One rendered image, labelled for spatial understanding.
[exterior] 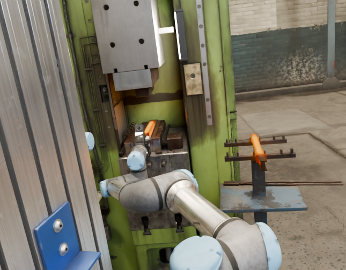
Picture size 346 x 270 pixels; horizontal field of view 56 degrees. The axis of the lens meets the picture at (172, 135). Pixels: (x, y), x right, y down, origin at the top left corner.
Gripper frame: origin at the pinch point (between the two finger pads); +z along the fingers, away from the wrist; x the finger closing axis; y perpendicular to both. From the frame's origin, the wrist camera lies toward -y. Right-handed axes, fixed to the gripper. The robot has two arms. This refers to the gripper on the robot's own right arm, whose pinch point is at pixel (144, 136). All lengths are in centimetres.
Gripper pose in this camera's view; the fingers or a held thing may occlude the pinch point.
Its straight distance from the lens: 177.1
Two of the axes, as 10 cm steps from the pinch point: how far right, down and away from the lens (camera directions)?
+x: 9.9, -1.1, -0.8
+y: 1.2, 9.6, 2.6
